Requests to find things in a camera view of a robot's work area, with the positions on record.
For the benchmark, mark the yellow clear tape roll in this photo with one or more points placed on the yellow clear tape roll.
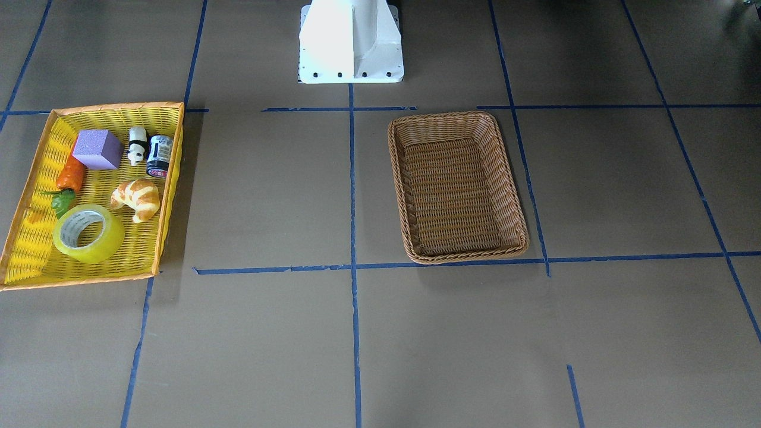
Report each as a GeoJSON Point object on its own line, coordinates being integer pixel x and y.
{"type": "Point", "coordinates": [69, 228]}

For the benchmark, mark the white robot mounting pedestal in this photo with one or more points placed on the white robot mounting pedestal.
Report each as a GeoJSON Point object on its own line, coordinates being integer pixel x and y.
{"type": "Point", "coordinates": [350, 42]}

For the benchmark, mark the purple foam cube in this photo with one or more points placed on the purple foam cube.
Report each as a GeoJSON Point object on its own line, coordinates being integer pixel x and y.
{"type": "Point", "coordinates": [98, 149]}

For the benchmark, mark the toy croissant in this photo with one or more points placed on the toy croissant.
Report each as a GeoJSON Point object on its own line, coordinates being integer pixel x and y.
{"type": "Point", "coordinates": [140, 195]}

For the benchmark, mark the brown wicker basket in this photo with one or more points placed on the brown wicker basket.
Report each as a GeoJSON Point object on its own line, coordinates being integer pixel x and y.
{"type": "Point", "coordinates": [456, 194]}

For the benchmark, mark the yellow woven plastic basket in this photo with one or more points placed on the yellow woven plastic basket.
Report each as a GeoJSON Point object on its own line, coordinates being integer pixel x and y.
{"type": "Point", "coordinates": [33, 258]}

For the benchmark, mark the toy carrot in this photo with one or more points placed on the toy carrot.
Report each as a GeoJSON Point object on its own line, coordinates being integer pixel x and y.
{"type": "Point", "coordinates": [69, 184]}

